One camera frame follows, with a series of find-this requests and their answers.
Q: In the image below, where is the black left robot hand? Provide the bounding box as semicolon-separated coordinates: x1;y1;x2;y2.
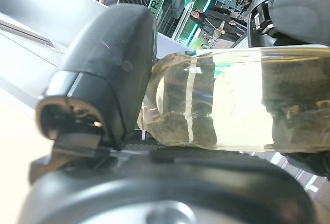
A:
19;0;330;224

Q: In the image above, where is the clear bottle of yellow tea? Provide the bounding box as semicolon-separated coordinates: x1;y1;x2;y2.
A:
136;45;330;154

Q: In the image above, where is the stainless steel fridge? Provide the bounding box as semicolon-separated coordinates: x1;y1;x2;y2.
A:
0;0;111;55

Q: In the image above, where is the white fridge drawer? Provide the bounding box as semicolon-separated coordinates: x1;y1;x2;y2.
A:
0;12;68;224

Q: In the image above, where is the green banner with white letters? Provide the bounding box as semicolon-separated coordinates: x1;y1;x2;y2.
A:
148;0;177;28

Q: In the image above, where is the person in dark clothes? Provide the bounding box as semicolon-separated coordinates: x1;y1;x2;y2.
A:
189;7;246;42

